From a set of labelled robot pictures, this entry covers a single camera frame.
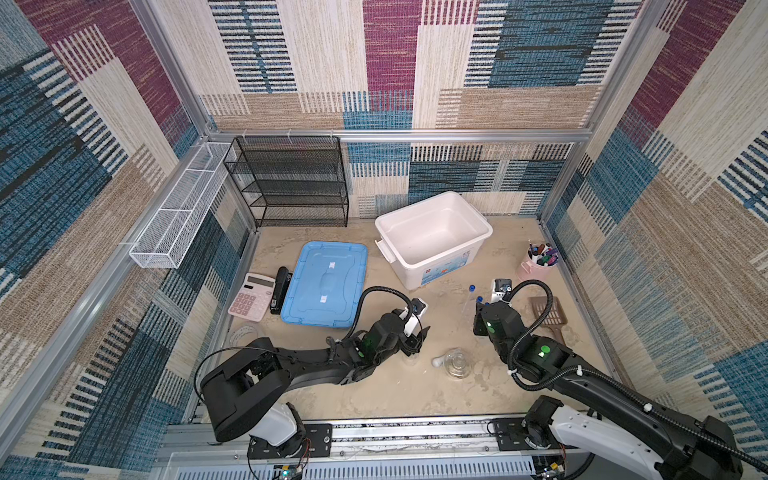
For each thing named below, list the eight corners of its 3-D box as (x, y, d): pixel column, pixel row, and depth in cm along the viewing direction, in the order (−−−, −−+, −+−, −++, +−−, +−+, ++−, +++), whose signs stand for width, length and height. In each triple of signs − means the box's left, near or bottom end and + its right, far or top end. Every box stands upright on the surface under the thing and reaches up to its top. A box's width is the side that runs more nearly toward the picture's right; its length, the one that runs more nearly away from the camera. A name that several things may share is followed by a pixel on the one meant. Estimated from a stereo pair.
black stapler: (272, 314, 97) (267, 307, 93) (283, 274, 107) (279, 266, 103) (283, 314, 97) (279, 307, 93) (293, 274, 107) (289, 266, 103)
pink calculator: (230, 316, 97) (224, 310, 94) (251, 279, 106) (247, 272, 103) (262, 322, 96) (258, 316, 92) (281, 284, 105) (278, 277, 101)
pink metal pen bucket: (519, 286, 103) (533, 263, 93) (512, 267, 108) (525, 243, 98) (545, 286, 103) (562, 263, 93) (538, 267, 108) (554, 243, 98)
